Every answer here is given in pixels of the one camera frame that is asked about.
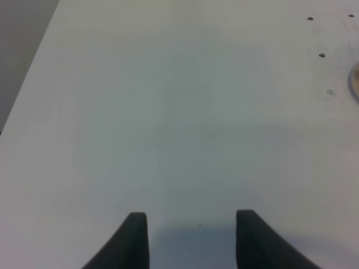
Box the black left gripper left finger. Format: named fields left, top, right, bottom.
left=84, top=212, right=150, bottom=269

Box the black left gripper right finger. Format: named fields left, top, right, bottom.
left=236, top=210, right=319, bottom=268

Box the beige far saucer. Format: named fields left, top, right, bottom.
left=347, top=63, right=359, bottom=104

